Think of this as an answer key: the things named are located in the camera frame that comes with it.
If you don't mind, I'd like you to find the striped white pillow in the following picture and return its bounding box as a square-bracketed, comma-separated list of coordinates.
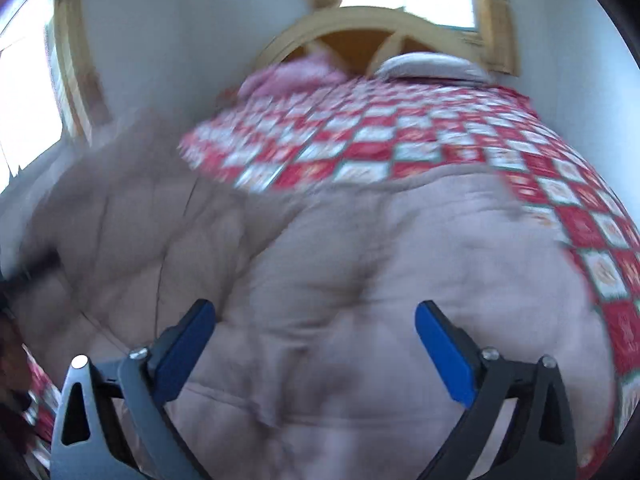
[374, 52, 492, 84]

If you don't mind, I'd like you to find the yellow wooden headboard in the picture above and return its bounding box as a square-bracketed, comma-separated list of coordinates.
[254, 6, 488, 76]

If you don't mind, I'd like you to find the beige puffer coat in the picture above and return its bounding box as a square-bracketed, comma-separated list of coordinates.
[1, 119, 615, 479]

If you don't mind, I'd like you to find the yellow curtain right of headboard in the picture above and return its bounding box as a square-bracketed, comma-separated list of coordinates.
[472, 0, 521, 77]

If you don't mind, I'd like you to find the pink folded blanket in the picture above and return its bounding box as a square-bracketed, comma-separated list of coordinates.
[238, 53, 349, 100]

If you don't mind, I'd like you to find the red patchwork bedspread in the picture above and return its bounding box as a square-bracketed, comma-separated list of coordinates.
[22, 77, 640, 480]

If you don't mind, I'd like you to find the side window yellow curtain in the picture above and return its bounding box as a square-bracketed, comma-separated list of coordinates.
[47, 0, 112, 144]

